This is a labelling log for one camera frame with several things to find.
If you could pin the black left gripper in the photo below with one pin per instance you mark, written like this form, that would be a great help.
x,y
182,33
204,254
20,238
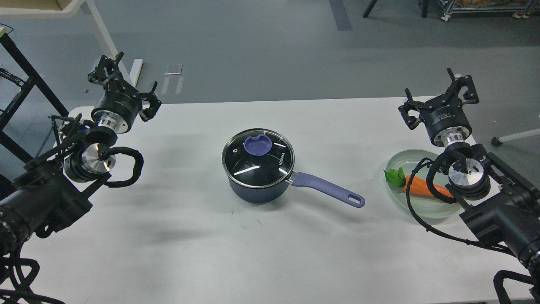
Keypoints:
x,y
119,97

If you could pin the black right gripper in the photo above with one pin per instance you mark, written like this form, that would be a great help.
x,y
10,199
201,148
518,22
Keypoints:
x,y
444,118

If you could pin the dark blue saucepan purple handle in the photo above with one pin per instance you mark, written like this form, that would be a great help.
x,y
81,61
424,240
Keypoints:
x,y
297,179

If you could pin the glass lid purple knob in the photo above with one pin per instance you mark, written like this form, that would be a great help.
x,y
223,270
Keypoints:
x,y
258,158

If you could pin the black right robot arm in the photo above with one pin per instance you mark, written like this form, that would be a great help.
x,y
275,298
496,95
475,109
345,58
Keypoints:
x,y
500,206

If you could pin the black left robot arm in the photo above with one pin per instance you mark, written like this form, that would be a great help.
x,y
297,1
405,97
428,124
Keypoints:
x,y
54,191

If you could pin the white caster stand leg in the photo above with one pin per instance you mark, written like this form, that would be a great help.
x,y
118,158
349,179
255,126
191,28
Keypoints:
x,y
498,141

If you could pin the orange toy carrot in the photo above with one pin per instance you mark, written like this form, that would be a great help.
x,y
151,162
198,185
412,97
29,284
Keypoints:
x,y
397,178

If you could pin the black metal rack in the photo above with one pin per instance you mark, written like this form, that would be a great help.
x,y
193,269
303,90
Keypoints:
x,y
26,103

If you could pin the translucent green plate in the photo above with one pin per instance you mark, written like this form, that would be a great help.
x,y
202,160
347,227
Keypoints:
x,y
425,206

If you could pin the black chair leg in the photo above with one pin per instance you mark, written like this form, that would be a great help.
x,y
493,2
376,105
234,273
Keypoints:
x,y
395,9

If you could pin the metal wheeled cart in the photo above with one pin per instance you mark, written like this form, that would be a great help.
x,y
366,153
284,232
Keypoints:
x,y
519,9

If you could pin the white table frame leg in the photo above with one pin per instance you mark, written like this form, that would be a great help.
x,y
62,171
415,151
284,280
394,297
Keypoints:
x,y
61,9

